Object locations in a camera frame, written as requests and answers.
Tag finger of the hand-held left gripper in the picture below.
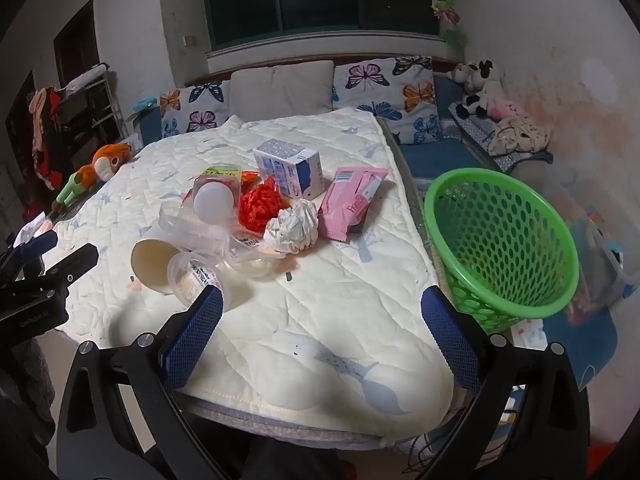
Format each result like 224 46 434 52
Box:
0 230 58 273
10 243 100 301

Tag large butterfly pillow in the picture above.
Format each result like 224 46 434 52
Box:
332 56 443 145

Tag white plush dog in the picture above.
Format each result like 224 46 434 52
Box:
445 62 473 86

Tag colourful hanging decoration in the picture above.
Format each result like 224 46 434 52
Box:
431 0 468 56

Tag red black clothes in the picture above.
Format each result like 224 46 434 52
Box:
27 87 68 191

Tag metal shelf rack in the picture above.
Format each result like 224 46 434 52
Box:
57 62 123 161

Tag blue white carton box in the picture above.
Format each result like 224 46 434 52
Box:
252 140 323 198

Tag red mesh net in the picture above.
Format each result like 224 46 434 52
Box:
237 175 283 235

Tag beige patterned cloth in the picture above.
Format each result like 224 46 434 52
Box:
487 116 551 157

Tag white crumpled tissue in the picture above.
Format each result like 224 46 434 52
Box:
12 217 51 246

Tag white round dome lid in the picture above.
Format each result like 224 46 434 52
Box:
193 180 236 223

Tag crumpled white paper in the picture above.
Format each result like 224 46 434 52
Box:
262 199 321 256

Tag pink plush toy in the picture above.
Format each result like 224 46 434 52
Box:
490 100 526 121

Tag green plastic basket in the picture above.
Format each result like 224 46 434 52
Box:
424 167 581 333

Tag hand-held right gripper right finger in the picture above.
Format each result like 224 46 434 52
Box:
420 284 591 480

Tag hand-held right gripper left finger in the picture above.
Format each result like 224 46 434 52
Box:
56 285 236 480

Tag blue floor mat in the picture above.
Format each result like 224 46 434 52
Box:
542 305 618 391

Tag person's left forearm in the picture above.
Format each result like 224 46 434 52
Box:
0 340 56 441

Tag black white cow plush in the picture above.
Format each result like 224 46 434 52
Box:
460 59 506 120

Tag dark wooden door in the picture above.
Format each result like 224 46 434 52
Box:
52 0 96 91

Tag grey pillow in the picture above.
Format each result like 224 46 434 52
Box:
230 60 335 123

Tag orange plush toy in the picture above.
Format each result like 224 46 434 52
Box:
52 143 133 211

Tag small butterfly pillow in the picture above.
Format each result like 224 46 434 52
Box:
159 80 232 138

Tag dark window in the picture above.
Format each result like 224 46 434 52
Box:
197 0 443 53

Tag beige round paper cup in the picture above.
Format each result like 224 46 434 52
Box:
131 239 178 295

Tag clear storage box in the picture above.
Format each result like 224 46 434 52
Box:
550 170 638 311

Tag pink plastic packet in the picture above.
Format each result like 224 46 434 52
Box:
317 166 390 241

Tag clear plastic cup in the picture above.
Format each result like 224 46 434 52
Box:
167 254 232 311

